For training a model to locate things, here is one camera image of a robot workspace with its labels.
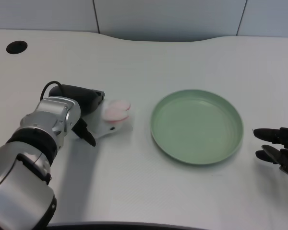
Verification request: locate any black round cable grommet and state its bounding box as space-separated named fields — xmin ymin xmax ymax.
xmin=6 ymin=40 xmax=28 ymax=55

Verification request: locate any green round plate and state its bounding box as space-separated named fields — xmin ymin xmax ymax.
xmin=150 ymin=89 xmax=244 ymax=166

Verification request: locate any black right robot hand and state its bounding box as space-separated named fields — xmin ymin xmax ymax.
xmin=253 ymin=127 xmax=288 ymax=181

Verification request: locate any white plush rabbit doll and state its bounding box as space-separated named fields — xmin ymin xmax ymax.
xmin=83 ymin=99 xmax=132 ymax=141

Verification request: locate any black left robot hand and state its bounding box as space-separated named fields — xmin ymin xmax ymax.
xmin=49 ymin=84 xmax=106 ymax=148

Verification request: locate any grey partition panel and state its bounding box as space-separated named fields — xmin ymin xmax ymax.
xmin=92 ymin=0 xmax=247 ymax=43
xmin=0 ymin=0 xmax=100 ymax=34
xmin=234 ymin=0 xmax=288 ymax=39

